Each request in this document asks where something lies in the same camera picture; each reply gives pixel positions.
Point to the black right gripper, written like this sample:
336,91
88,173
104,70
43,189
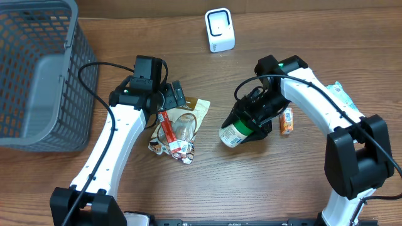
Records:
242,105

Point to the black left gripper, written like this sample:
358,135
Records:
173,96

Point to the green lid jar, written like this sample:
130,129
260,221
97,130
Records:
235,133

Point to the beige snack pouch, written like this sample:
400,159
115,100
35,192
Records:
186,121

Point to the orange snack box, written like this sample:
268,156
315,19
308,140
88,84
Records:
286,121

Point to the red stick sachet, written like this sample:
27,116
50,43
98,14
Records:
169,132

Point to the teal wet wipes pack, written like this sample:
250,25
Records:
337,90

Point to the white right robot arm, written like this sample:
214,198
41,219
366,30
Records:
358,157

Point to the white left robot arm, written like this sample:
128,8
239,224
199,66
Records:
91,198

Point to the white barcode scanner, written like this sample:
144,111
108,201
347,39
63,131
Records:
220,30

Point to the grey plastic mesh basket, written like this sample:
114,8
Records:
47,72

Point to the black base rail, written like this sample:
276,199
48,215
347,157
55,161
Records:
238,223

